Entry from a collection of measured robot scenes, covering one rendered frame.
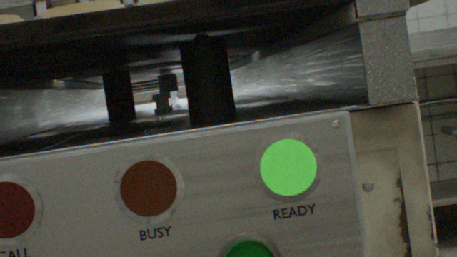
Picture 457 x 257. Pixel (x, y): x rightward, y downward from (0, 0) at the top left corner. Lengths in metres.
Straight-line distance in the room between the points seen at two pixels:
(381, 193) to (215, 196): 0.11
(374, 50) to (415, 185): 0.09
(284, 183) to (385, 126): 0.08
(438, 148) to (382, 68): 4.07
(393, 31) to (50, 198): 0.22
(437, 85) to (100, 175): 4.11
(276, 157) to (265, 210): 0.03
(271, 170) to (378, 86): 0.08
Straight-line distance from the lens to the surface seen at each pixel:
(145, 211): 0.49
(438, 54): 3.79
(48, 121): 1.02
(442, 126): 4.55
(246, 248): 0.49
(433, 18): 4.56
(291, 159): 0.49
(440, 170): 4.58
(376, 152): 0.53
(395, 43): 0.50
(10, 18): 0.53
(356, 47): 0.51
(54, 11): 0.52
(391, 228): 0.54
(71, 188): 0.49
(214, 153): 0.49
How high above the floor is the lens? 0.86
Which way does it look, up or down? 3 degrees down
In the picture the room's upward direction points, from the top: 8 degrees counter-clockwise
